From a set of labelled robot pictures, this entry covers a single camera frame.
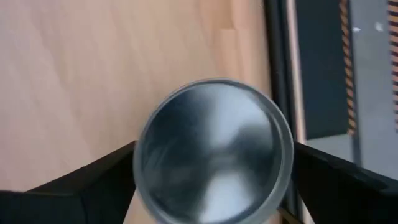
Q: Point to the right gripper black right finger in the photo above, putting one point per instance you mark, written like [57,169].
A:
[342,193]

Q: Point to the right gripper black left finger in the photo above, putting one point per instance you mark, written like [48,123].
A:
[77,202]

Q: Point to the green and red food can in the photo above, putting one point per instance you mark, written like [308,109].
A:
[211,149]

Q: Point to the dark grey floor mat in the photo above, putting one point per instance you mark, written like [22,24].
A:
[320,77]

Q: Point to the orange black striped tape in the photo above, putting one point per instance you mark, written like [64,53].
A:
[394,46]
[346,62]

